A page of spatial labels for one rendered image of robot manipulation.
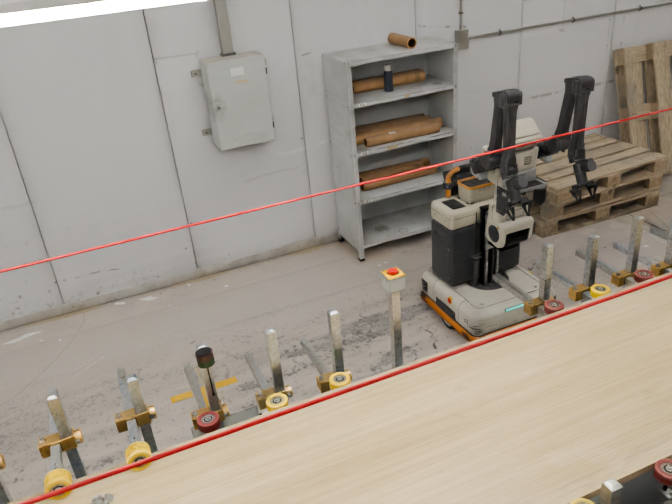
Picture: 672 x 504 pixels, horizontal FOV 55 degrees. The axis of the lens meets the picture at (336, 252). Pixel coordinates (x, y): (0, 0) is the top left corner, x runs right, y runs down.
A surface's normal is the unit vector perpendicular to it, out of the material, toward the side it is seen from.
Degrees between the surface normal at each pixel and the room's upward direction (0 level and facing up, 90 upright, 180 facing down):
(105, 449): 0
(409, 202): 90
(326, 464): 0
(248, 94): 90
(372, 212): 90
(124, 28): 90
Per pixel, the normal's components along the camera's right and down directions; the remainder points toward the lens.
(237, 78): 0.40, 0.40
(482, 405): -0.08, -0.88
